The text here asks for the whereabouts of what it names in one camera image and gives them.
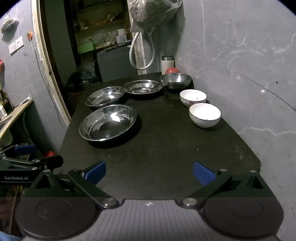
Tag grey appliance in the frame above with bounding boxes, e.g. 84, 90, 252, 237
94, 45, 139, 82

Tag white hose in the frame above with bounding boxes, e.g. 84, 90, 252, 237
129, 32, 155, 70

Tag grey wall cable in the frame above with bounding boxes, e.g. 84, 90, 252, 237
30, 38, 68, 133

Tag large hanging plastic bag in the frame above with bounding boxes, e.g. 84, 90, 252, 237
127, 0, 184, 33

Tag steel bowl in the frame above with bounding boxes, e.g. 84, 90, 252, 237
160, 73, 192, 90

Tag wooden shelf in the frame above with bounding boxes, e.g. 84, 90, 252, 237
72, 0, 133, 55

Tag white ceramic bowl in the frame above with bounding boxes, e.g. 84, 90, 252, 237
189, 103, 222, 128
180, 89, 207, 107

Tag wooden counter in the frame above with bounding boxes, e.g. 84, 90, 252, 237
0, 98, 34, 140

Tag white pipe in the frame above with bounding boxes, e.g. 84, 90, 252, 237
134, 32, 146, 75

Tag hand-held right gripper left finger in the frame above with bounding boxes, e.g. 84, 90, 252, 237
28, 161, 120, 209

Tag white wall switch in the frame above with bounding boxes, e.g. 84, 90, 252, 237
9, 36, 24, 55

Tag yellow green box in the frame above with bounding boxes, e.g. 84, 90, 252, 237
77, 43, 96, 54

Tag small white box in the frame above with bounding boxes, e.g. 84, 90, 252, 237
117, 28, 127, 43

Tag black bag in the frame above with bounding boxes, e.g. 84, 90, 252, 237
66, 65, 100, 93

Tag white insulated cup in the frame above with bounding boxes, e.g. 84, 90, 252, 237
161, 56, 174, 74

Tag cream door frame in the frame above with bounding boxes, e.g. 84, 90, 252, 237
31, 0, 72, 127

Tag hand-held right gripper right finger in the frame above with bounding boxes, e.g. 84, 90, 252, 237
180, 161, 275, 208

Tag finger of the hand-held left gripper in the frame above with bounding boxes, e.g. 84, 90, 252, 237
30, 155, 63, 171
0, 144, 37, 159

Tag small hanging plastic bag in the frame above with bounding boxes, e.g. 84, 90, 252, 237
1, 17, 19, 34

